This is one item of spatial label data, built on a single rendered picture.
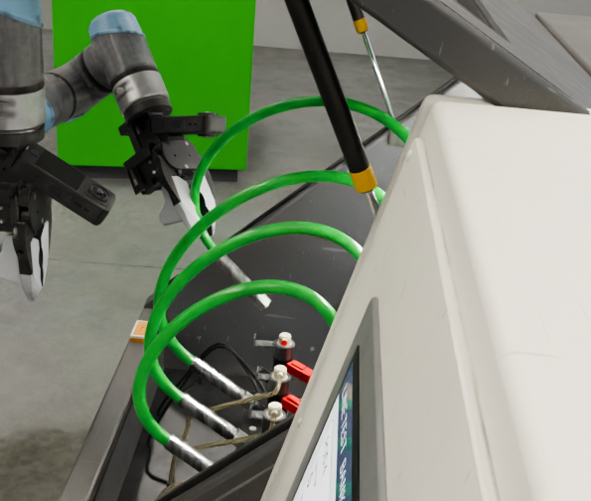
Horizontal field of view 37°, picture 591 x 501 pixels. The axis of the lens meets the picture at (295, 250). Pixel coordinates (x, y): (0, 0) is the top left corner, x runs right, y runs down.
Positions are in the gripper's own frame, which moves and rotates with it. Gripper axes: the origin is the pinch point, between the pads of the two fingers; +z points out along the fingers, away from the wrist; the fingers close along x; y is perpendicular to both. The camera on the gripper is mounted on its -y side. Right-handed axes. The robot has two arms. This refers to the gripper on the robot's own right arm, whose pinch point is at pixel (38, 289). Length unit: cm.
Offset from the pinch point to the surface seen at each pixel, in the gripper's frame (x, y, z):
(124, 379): -21.0, -5.1, 25.9
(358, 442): 50, -35, -21
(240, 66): -341, 13, 58
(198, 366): -3.2, -18.7, 10.5
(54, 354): -167, 55, 121
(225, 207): -3.2, -21.2, -11.4
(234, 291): 12.7, -24.3, -9.3
